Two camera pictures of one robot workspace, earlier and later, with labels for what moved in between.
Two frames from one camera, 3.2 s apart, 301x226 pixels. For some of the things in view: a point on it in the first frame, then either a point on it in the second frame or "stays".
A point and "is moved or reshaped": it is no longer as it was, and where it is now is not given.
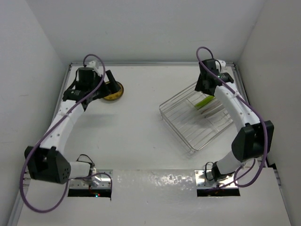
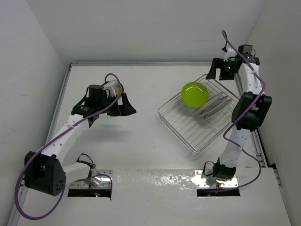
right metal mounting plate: [201, 181] stays
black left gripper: [106, 90] -> [126, 108]
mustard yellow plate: [116, 95] stays
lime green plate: [204, 101] is moved or reshaped
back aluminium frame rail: [146, 63] stays
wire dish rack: [194, 118] stays
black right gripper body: [201, 86] -> [227, 70]
